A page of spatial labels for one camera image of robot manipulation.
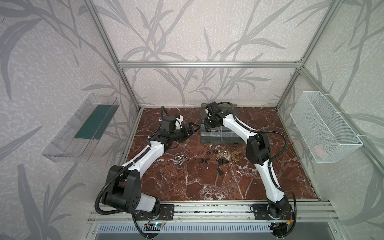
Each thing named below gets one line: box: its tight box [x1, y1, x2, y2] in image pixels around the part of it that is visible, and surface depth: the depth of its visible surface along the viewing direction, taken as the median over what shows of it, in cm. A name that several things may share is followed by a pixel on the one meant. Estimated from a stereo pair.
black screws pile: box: [199, 149, 230, 166], surface depth 93 cm
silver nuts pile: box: [174, 155, 189, 166], surface depth 94 cm
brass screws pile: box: [226, 150, 241, 162], surface depth 96 cm
